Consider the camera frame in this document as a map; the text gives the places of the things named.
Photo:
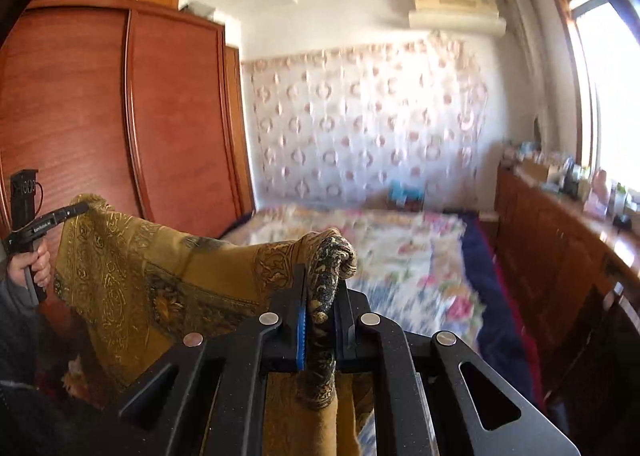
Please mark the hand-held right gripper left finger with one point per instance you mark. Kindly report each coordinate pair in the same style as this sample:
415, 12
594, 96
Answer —
301, 336

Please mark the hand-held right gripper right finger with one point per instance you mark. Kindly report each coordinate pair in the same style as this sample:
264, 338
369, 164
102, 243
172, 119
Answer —
350, 331

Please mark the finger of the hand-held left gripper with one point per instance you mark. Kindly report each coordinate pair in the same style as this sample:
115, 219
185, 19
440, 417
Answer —
72, 211

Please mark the mustard patterned shirt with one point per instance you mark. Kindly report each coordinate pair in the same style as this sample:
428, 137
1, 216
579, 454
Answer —
150, 276

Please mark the person's left forearm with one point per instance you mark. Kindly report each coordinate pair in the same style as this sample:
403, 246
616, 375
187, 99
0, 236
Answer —
17, 331

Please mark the person's left hand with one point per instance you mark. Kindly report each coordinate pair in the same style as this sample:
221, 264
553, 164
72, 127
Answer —
41, 261

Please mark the floral quilt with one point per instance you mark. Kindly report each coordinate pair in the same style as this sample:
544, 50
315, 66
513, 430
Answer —
410, 256

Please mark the wooden slatted wardrobe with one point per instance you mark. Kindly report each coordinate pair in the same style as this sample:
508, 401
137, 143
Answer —
175, 136

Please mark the navy blanket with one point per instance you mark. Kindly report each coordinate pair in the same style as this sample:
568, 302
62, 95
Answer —
482, 246

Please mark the circle-patterned sheer curtain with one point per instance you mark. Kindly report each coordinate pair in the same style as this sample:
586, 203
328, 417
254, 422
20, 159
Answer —
360, 136

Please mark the low wooden cabinet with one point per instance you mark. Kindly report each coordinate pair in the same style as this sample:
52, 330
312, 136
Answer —
545, 236

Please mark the person's dark clothing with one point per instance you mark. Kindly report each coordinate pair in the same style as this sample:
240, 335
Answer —
40, 426

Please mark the grey flat box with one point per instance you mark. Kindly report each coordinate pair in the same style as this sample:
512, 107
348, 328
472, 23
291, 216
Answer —
199, 11

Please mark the cardboard box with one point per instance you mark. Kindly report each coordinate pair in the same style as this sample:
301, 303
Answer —
534, 170

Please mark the dark chair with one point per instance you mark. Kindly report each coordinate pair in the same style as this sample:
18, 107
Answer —
600, 361

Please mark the pink tissue pack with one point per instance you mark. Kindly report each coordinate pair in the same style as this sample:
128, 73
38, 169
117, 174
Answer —
597, 191

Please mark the black small box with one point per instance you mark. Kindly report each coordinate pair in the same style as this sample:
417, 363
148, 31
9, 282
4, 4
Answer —
622, 223

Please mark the beige window curtain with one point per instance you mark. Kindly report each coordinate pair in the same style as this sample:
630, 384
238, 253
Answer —
525, 61

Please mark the wooden framed window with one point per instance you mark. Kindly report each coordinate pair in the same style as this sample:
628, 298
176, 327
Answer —
615, 86

